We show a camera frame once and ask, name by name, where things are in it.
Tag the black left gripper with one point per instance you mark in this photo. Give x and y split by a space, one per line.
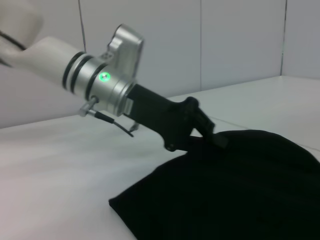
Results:
162 117

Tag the black shirt with FREE print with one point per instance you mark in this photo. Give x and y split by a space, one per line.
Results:
220 190

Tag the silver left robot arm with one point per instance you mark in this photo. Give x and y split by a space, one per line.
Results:
62 65

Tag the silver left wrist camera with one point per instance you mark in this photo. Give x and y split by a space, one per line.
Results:
126 52

